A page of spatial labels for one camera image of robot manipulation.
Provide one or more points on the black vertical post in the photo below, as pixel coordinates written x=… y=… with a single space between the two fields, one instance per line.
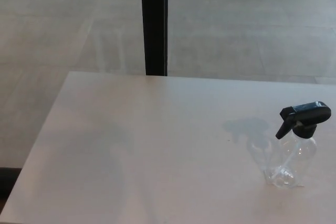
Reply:
x=155 y=24

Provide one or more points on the clear plastic spray bottle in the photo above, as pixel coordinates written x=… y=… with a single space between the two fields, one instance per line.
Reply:
x=291 y=161

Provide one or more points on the black trigger spray lid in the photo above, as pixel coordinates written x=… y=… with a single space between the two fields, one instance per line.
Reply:
x=309 y=116

